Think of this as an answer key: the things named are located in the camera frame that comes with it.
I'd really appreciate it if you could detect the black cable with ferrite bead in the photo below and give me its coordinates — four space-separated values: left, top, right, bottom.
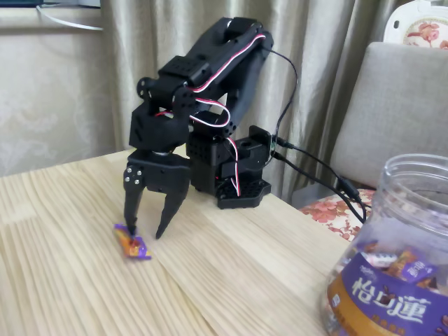
271 134 368 223

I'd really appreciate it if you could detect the dark flat device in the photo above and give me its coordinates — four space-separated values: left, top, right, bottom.
34 0 102 8

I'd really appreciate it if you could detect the white floral chair back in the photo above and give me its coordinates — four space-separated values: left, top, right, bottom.
383 0 448 52

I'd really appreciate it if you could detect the beige patterned curtain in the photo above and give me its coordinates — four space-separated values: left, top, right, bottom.
99 0 409 207

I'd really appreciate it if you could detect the red white servo wire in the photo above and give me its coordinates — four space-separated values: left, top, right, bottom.
153 33 269 197

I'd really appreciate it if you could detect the thin black wire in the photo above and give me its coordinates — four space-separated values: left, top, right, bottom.
268 50 298 139

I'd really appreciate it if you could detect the orange-brown snack packet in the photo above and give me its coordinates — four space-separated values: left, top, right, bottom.
386 246 419 281

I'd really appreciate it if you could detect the white cable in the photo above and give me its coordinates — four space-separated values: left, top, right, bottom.
34 3 104 31

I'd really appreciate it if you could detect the purple snack packet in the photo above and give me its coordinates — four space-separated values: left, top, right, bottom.
402 258 438 283

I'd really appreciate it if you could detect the beige window sill ledge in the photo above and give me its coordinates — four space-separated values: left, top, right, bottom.
0 6 104 35

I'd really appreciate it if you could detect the purple orange candy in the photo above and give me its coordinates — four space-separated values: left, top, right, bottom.
113 223 153 262

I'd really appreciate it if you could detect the plain black plug cable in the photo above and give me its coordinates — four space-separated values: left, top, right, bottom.
271 149 365 222

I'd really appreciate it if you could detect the grey upholstered chair back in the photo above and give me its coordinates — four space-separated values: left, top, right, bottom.
330 41 448 188

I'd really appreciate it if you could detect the floral seat cushion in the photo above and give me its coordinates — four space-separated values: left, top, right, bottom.
299 187 377 242

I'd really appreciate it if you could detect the clear plastic candy jar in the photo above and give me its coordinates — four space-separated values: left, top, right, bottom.
320 153 448 336

